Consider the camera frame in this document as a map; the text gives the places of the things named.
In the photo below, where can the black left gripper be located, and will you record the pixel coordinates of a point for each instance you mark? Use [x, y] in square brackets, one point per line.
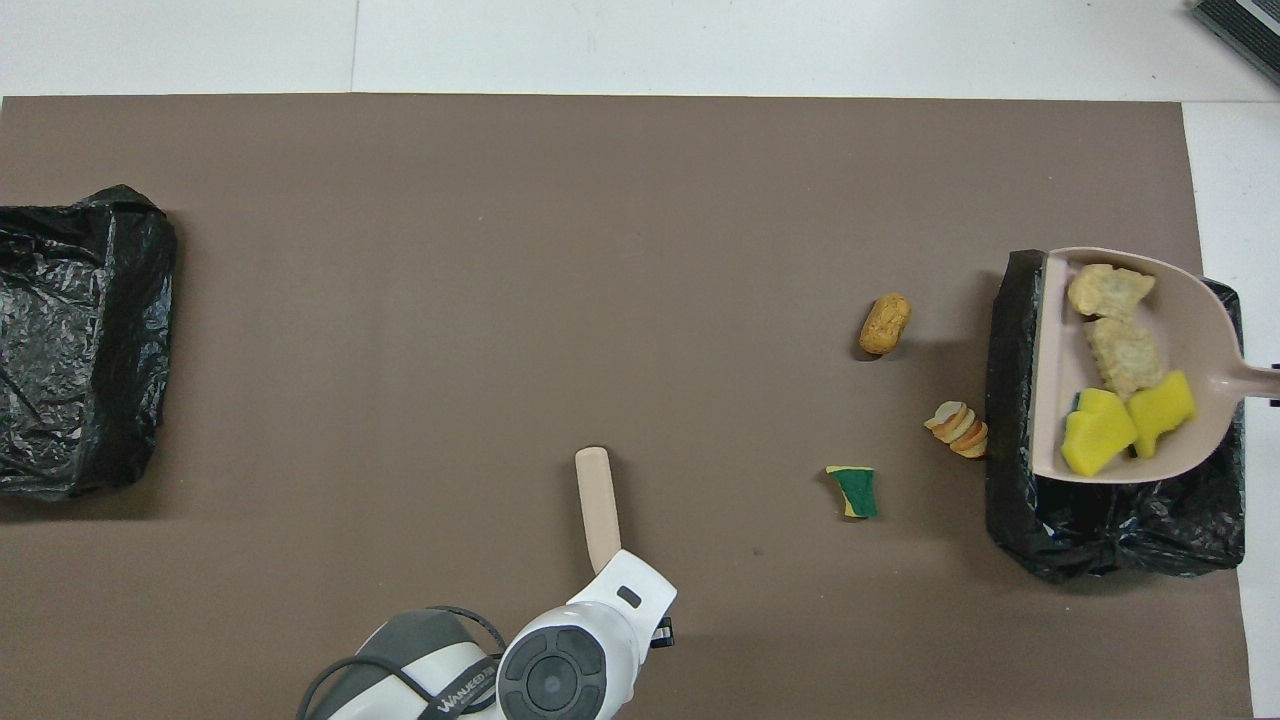
[664, 632]

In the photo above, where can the beige brush black bristles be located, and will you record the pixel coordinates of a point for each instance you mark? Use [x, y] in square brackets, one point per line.
[597, 500]

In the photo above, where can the small green yellow sponge piece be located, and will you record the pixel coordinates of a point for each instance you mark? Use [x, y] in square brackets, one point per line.
[855, 492]

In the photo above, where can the yellow sponge wedge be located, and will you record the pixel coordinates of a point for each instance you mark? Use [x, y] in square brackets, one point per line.
[1095, 435]

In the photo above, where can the pale lumpy foam chunk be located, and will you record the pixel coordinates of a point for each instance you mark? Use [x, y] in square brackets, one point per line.
[1125, 358]

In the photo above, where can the yellow notched sponge piece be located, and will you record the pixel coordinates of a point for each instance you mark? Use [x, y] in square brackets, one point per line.
[1165, 410]

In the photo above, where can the beige plastic dustpan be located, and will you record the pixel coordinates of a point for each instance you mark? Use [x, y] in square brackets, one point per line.
[1190, 330]

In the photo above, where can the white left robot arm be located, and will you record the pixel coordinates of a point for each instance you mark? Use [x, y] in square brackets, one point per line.
[600, 640]

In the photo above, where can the black bag-lined bin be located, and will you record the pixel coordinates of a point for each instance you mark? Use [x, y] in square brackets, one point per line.
[1100, 530]
[80, 340]

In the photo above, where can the brown toy bread roll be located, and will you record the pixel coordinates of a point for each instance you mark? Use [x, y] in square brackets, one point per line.
[885, 324]

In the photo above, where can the brown table mat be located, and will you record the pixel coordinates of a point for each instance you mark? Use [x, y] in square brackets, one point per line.
[400, 200]

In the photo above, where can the dark grey ribbed device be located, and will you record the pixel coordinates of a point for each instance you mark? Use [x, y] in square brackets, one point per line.
[1250, 25]

